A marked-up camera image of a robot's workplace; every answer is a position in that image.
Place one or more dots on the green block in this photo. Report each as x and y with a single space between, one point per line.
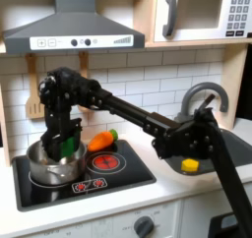
69 147

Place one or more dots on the yellow block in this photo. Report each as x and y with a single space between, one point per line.
190 165

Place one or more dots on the orange toy carrot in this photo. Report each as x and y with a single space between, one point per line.
100 141

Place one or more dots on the steel pot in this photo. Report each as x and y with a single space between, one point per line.
55 173

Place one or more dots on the wooden slotted spatula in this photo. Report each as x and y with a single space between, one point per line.
32 107

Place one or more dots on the wooden spoon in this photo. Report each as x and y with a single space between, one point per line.
83 63

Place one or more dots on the black stove top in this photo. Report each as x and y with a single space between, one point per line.
131 179

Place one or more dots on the grey range hood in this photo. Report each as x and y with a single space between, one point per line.
75 25

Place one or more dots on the grey oven knob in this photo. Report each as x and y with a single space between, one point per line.
143 226

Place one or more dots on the dark grey tap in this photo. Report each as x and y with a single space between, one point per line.
193 94

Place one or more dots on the wooden shelf board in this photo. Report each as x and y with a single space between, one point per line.
197 44

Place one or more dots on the dark grey sink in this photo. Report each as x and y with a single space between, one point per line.
241 150

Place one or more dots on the white toy microwave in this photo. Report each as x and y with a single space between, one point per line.
203 32

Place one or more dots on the wooden side panel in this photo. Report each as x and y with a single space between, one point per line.
234 68

